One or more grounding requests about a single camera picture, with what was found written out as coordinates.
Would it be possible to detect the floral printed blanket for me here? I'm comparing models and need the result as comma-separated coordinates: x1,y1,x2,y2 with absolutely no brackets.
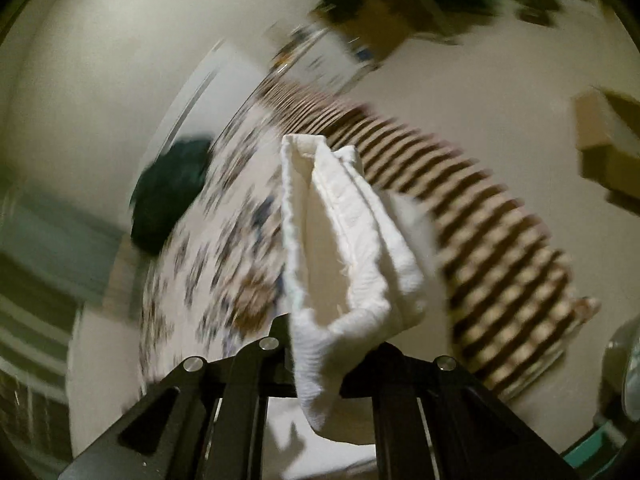
135,105,301,391

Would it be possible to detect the white towel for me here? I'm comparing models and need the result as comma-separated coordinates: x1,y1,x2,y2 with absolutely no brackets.
279,133,451,446

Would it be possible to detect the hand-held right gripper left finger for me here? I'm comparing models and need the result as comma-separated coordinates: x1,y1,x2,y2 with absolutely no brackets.
58,311,297,480

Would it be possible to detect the wooden furniture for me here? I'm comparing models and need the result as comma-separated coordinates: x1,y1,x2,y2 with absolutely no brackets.
310,0,506,68

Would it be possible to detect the dark green cloth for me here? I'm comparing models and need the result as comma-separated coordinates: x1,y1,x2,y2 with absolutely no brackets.
129,135,213,257

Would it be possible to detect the cardboard box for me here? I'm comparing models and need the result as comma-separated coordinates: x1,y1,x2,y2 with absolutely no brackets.
572,87,640,211

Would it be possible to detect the brown striped blanket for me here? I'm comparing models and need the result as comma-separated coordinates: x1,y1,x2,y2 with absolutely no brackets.
245,77,601,403

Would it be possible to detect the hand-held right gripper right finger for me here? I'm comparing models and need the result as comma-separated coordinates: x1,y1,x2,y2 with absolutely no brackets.
338,342,581,480

